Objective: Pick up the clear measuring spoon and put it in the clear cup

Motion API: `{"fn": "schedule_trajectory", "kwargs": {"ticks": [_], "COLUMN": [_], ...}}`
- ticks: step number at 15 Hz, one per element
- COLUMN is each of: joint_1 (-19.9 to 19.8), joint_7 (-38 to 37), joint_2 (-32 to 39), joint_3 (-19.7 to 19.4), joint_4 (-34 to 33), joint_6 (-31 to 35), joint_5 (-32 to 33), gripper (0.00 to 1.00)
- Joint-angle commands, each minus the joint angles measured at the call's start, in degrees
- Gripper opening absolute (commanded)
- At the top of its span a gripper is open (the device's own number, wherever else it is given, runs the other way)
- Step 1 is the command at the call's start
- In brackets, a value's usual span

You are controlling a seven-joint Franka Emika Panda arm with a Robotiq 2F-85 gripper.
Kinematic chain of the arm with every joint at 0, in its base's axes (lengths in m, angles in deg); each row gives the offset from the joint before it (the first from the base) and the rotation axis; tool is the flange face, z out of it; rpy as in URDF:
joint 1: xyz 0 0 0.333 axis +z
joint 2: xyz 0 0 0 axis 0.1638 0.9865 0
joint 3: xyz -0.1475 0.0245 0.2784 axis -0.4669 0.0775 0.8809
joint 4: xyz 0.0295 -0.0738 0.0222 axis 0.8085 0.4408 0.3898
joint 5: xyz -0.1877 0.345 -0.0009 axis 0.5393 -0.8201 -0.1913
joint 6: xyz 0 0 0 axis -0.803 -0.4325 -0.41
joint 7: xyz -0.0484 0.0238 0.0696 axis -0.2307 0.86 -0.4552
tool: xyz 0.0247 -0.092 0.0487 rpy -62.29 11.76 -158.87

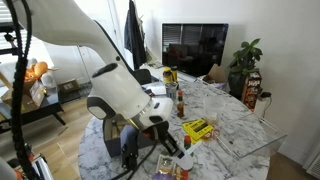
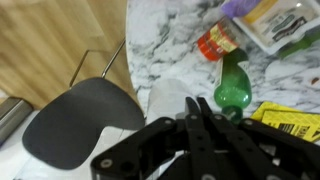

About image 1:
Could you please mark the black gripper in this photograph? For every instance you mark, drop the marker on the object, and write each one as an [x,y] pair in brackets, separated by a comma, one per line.
[156,130]

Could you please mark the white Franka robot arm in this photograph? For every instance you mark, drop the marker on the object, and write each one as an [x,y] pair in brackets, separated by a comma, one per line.
[116,90]

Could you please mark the clear plastic cup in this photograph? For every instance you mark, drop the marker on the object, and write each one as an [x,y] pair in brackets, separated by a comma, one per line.
[213,108]

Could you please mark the printed snack packet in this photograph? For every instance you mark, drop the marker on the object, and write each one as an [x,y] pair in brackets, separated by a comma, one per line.
[165,164]

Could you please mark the yellow black packet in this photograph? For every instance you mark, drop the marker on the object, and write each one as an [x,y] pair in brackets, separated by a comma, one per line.
[196,130]

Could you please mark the brown hot sauce bottle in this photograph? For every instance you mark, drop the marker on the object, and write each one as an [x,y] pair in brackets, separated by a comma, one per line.
[180,107]

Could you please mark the clear glass jar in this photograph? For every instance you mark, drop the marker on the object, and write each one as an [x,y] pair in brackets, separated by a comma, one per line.
[171,91]

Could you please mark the white paper sheet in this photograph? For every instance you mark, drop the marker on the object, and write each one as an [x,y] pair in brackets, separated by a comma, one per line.
[157,90]

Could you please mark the blue cardboard shoe box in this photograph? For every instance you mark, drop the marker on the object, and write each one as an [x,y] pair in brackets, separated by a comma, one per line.
[113,145]

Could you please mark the yellow lid vitamin bottle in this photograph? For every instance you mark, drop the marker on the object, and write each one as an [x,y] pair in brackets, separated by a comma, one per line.
[167,76]

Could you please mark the black chair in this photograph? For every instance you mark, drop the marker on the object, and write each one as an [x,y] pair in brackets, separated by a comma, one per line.
[144,76]

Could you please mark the white television stand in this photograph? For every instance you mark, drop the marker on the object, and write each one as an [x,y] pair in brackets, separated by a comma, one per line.
[156,70]

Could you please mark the clear acrylic box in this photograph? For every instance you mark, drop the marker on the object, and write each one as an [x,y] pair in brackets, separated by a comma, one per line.
[250,136]

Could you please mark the brown paper bag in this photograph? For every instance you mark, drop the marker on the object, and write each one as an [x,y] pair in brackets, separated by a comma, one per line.
[216,75]

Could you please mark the black flat screen television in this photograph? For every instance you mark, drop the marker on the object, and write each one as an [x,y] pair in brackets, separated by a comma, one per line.
[195,50]

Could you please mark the green potted plant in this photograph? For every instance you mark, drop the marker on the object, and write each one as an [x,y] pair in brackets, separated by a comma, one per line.
[245,60]

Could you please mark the dark hanging clothes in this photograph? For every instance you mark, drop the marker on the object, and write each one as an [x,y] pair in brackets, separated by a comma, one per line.
[136,36]

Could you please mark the small closed cardboard box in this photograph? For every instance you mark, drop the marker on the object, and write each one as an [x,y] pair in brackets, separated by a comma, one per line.
[69,85]

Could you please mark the black low bench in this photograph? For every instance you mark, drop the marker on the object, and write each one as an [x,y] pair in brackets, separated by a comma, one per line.
[43,108]

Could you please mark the open cardboard box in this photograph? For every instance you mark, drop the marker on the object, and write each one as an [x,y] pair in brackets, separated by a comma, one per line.
[31,96]

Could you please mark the orange plush toy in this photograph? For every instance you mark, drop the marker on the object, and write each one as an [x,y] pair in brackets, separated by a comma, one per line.
[37,70]

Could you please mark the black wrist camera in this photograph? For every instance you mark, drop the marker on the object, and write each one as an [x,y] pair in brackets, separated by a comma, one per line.
[130,150]

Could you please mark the metal frame with green trim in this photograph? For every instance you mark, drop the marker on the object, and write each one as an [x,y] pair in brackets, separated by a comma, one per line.
[41,170]

